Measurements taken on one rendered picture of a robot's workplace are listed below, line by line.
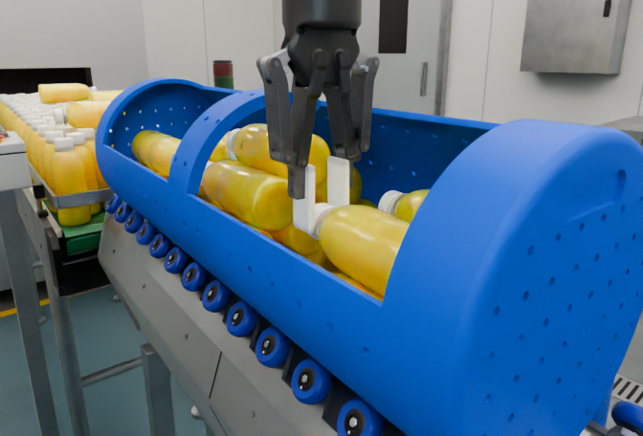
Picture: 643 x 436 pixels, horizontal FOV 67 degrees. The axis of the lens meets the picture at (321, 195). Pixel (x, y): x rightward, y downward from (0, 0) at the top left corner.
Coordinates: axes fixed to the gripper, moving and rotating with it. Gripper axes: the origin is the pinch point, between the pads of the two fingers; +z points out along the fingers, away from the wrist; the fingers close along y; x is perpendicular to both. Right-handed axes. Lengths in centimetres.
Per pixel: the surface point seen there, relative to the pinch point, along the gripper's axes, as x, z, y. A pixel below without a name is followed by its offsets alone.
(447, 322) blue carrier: -23.3, 0.9, -8.3
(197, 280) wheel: 23.2, 17.5, -5.1
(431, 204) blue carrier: -18.9, -4.7, -5.2
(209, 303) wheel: 17.2, 18.2, -6.0
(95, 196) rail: 78, 17, -7
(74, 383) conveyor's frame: 106, 82, -14
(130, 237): 56, 21, -5
